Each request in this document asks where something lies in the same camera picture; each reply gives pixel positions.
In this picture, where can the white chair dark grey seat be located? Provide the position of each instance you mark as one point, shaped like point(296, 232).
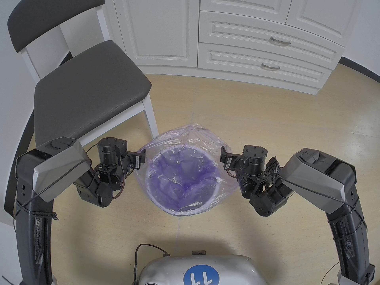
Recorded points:
point(89, 85)

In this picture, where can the white wardrobe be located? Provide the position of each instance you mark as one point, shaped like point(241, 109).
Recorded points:
point(166, 25)

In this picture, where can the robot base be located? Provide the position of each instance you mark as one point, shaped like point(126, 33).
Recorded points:
point(166, 272)

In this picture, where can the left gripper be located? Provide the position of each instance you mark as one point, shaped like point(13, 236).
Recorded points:
point(136, 160)

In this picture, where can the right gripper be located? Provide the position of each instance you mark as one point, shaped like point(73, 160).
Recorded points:
point(233, 162)

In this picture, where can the purple plastic bag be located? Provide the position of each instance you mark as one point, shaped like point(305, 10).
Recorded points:
point(178, 171)

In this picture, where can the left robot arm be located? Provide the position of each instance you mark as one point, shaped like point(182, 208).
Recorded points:
point(53, 168)

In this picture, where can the white trash bin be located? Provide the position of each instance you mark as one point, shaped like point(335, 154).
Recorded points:
point(190, 212)

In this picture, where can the black plastic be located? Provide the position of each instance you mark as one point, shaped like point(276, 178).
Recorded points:
point(273, 166)

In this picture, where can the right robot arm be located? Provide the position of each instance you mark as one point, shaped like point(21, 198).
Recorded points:
point(320, 177)

